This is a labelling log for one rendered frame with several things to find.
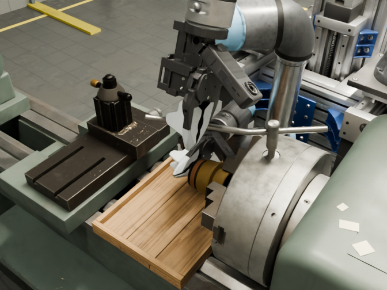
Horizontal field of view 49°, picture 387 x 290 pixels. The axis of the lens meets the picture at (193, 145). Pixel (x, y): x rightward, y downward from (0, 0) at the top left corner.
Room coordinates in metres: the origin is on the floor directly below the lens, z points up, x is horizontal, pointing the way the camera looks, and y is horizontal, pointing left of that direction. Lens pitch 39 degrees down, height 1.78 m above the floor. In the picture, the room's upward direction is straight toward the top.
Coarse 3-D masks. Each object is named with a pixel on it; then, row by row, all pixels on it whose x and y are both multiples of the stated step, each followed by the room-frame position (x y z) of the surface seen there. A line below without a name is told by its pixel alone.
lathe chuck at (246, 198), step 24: (264, 144) 0.66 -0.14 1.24; (288, 144) 0.67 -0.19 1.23; (240, 168) 0.61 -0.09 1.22; (264, 168) 0.60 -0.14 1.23; (288, 168) 0.60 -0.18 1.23; (240, 192) 0.57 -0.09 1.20; (264, 192) 0.56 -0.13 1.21; (216, 216) 0.56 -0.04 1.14; (240, 216) 0.54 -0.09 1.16; (216, 240) 0.55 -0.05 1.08; (240, 240) 0.51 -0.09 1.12; (240, 264) 0.51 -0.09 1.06
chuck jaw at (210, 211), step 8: (216, 184) 0.69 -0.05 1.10; (208, 192) 0.67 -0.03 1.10; (216, 192) 0.66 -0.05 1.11; (224, 192) 0.66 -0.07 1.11; (208, 200) 0.63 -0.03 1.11; (216, 200) 0.63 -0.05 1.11; (208, 208) 0.60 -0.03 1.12; (216, 208) 0.60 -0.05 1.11; (208, 216) 0.58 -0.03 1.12; (200, 224) 0.59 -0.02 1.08; (208, 224) 0.58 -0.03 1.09; (216, 232) 0.55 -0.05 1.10; (224, 232) 0.54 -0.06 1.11; (224, 240) 0.54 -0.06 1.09
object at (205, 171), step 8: (200, 160) 0.76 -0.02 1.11; (208, 160) 0.76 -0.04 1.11; (192, 168) 0.74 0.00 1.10; (200, 168) 0.73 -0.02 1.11; (208, 168) 0.73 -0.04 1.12; (216, 168) 0.72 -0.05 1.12; (192, 176) 0.73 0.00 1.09; (200, 176) 0.71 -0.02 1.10; (208, 176) 0.70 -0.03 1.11; (216, 176) 0.71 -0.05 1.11; (224, 176) 0.71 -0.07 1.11; (192, 184) 0.72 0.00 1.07; (200, 184) 0.70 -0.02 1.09; (208, 184) 0.69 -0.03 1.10; (224, 184) 0.73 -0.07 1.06; (200, 192) 0.71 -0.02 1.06
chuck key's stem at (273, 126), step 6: (270, 120) 0.63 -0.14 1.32; (276, 120) 0.63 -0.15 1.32; (270, 126) 0.62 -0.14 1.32; (276, 126) 0.62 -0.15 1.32; (270, 132) 0.62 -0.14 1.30; (276, 132) 0.62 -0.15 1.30; (270, 138) 0.62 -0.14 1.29; (276, 138) 0.62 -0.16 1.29; (270, 144) 0.62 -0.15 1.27; (276, 144) 0.62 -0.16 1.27; (270, 150) 0.62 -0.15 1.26; (270, 156) 0.63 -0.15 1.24
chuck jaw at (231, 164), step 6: (252, 138) 0.75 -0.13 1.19; (258, 138) 0.74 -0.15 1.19; (252, 144) 0.74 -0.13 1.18; (240, 150) 0.74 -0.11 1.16; (246, 150) 0.75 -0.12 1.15; (240, 156) 0.73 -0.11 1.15; (228, 162) 0.73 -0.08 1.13; (234, 162) 0.72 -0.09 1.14; (240, 162) 0.72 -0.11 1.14; (222, 168) 0.72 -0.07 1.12; (228, 168) 0.72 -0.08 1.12; (234, 168) 0.71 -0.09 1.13
